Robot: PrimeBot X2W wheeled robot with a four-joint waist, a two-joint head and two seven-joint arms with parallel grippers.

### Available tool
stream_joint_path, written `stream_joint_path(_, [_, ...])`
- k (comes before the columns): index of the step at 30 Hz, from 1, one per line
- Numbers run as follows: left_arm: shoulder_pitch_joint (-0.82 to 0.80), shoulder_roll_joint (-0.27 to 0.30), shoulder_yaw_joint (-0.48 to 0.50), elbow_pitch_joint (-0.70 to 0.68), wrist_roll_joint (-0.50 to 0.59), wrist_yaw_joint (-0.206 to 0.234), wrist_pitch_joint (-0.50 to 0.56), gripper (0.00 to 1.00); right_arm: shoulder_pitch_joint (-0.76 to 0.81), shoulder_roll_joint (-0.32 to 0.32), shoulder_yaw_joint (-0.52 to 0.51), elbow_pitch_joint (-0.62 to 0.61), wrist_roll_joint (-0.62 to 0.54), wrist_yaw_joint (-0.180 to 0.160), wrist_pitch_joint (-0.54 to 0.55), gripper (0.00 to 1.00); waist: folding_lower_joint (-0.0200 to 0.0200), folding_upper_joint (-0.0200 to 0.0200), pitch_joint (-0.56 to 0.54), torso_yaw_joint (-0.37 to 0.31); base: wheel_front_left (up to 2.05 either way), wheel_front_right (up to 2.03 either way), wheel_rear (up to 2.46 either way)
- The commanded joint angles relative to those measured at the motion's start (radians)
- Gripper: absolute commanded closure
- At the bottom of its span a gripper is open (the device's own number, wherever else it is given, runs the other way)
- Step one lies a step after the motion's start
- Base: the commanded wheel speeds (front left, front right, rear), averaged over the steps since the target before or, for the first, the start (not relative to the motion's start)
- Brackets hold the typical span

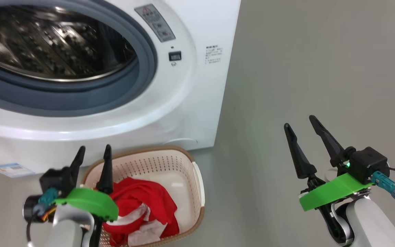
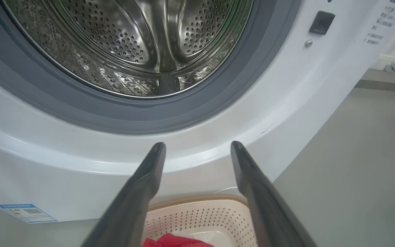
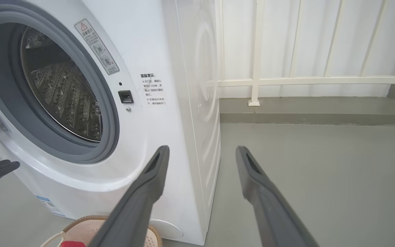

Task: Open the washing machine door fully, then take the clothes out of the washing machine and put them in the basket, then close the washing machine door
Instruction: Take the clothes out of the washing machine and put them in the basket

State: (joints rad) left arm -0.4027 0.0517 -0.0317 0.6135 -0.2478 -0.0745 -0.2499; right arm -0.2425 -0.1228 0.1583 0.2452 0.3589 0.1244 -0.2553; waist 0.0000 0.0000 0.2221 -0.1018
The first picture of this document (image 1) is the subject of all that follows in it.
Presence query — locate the black cable teal connector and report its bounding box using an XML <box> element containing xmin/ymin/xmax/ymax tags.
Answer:
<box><xmin>371</xmin><ymin>167</ymin><xmax>395</xmax><ymax>206</ymax></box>
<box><xmin>25</xmin><ymin>187</ymin><xmax>59</xmax><ymax>247</ymax></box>

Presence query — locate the red and white garment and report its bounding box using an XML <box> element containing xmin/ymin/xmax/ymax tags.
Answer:
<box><xmin>101</xmin><ymin>177</ymin><xmax>180</xmax><ymax>247</ymax></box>

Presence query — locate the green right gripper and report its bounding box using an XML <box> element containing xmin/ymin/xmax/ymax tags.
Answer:
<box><xmin>284</xmin><ymin>115</ymin><xmax>373</xmax><ymax>212</ymax></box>

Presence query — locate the black cable teal left connector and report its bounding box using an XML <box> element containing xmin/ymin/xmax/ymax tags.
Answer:
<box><xmin>25</xmin><ymin>187</ymin><xmax>59</xmax><ymax>247</ymax></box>

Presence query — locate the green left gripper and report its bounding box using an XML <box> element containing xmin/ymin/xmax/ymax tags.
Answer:
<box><xmin>54</xmin><ymin>144</ymin><xmax>119</xmax><ymax>222</ymax></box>

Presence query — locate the white washing machine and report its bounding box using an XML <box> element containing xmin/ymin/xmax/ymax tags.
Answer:
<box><xmin>0</xmin><ymin>0</ymin><xmax>242</xmax><ymax>176</ymax></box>

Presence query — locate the black cable teal right connector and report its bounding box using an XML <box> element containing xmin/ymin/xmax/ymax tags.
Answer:
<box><xmin>371</xmin><ymin>167</ymin><xmax>395</xmax><ymax>206</ymax></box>

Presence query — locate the cream laundry basket brown rim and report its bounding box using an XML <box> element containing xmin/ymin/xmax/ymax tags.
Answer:
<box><xmin>81</xmin><ymin>146</ymin><xmax>206</xmax><ymax>247</ymax></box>

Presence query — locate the blue energy label sticker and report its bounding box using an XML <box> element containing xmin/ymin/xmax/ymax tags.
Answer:
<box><xmin>0</xmin><ymin>163</ymin><xmax>35</xmax><ymax>178</ymax></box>

